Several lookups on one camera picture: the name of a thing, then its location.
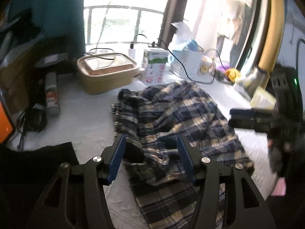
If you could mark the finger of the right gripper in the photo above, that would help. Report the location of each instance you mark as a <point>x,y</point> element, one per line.
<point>249,125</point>
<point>251,112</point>

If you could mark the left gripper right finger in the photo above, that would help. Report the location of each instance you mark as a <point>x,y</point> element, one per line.
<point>244,205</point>

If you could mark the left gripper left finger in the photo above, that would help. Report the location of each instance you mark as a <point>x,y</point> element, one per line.
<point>76,199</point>

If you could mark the plaid blue beige pants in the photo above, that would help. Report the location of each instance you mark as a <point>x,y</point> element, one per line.
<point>151,120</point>

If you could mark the yellow green plastic package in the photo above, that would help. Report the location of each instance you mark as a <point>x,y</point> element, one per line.
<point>253,88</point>

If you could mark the yellow snack bag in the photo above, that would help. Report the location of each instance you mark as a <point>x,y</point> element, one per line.
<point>232,74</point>

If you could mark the purple cloth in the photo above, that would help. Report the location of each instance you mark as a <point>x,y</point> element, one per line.
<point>223,69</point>

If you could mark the white yellow cartoon mug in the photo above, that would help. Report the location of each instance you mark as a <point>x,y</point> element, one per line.
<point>207,66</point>

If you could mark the white slatted storage basket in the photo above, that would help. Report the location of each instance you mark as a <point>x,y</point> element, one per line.
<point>185,61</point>

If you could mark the spray can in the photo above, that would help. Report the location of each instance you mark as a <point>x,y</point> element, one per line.
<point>52,101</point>

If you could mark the white plastic bag in basket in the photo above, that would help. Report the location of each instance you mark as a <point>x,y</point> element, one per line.
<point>182,38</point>

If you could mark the white green tissue box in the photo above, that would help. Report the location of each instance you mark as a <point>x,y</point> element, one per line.
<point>154,65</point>

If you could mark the tan lidded food container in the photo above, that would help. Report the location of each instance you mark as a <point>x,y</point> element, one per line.
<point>100,73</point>

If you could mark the balcony railing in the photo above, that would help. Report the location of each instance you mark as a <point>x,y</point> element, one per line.
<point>111,24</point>

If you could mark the teal curtain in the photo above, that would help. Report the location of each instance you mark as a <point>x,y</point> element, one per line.
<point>57,18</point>

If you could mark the dark window post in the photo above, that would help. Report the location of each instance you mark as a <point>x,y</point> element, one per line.
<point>174,12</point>

